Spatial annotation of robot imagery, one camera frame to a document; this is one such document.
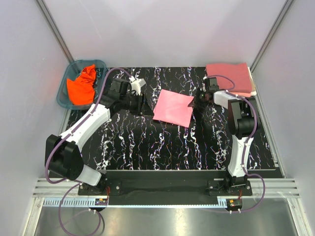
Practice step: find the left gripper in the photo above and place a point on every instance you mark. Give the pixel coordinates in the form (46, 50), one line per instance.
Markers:
(142, 107)

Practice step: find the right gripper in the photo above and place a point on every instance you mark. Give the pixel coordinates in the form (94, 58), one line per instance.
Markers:
(195, 103)

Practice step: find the pink t-shirt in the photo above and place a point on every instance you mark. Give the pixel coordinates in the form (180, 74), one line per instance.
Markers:
(173, 108)

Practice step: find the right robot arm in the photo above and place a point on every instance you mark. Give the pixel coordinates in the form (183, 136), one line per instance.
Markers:
(243, 121)

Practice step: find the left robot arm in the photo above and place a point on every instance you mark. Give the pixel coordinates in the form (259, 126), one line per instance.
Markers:
(63, 152)

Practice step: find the peach folded shirt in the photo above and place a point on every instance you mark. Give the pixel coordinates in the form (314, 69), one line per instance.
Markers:
(242, 94)

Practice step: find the dark red folded shirt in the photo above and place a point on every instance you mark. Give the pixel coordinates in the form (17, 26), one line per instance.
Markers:
(232, 77)

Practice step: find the orange t-shirt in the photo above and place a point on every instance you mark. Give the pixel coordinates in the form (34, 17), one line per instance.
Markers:
(81, 90)

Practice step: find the teal plastic basket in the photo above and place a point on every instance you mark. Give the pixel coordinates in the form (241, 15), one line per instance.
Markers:
(72, 72)

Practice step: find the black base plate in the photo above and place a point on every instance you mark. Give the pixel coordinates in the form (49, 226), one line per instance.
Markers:
(164, 188)

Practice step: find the left aluminium frame post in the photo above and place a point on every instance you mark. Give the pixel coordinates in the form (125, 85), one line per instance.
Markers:
(54, 29)

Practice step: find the aluminium frame post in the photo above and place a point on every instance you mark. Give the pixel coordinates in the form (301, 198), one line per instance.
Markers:
(272, 32)
(54, 29)

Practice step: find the aluminium rail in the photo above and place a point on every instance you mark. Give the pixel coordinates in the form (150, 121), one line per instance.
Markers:
(270, 189)

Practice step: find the right aluminium frame post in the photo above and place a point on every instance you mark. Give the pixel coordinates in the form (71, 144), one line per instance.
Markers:
(272, 32)

